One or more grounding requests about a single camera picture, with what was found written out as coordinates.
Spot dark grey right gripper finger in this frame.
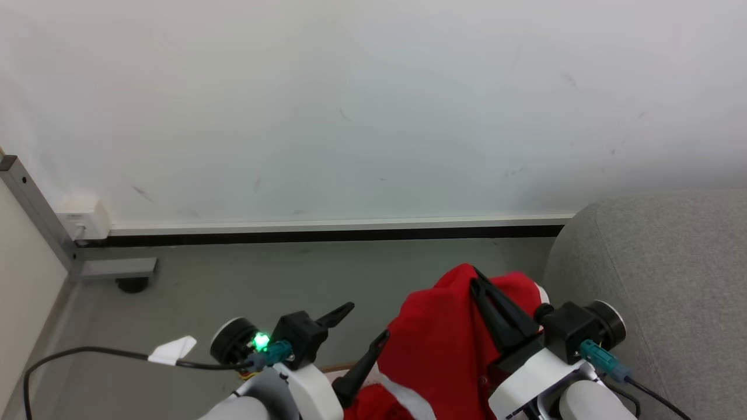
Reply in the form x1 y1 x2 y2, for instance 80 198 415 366
470 278 521 354
473 267 541 342

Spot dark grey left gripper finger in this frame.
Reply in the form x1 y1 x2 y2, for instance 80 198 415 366
332 330 390 408
315 302 355 329

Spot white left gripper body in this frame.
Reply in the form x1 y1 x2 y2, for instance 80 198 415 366
280 362 345 420

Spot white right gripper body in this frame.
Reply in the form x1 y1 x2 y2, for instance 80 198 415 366
488 334 591 420

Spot red garment with white stripe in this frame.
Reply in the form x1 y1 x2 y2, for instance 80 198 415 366
343 263 547 420

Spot white and black baseboard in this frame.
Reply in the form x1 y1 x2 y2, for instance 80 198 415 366
107 212 576 248

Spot grey fabric sofa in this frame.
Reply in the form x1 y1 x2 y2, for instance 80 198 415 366
542 189 747 420

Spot beige partition panel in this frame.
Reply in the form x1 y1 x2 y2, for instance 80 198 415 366
0 180 74 416

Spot teal left cable connector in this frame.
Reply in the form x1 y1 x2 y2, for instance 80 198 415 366
256 340 294 369

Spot teal cable connector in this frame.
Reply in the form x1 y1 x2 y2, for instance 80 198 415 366
256 340 294 369
579 339 632 384

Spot teal right cable connector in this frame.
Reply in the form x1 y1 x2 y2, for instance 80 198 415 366
579 339 632 384

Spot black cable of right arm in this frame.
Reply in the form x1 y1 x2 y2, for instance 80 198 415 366
607 376 693 420

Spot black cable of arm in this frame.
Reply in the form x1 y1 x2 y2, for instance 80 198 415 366
607 376 693 420
23 346 259 420

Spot white paper cable tag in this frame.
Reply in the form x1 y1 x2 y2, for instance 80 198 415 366
147 335 198 367

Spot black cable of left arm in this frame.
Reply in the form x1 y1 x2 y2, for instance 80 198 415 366
23 346 259 420

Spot white wall socket box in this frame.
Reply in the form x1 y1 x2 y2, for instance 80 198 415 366
56 195 112 242

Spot grey metal frame leg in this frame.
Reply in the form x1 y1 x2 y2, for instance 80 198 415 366
0 154 159 281

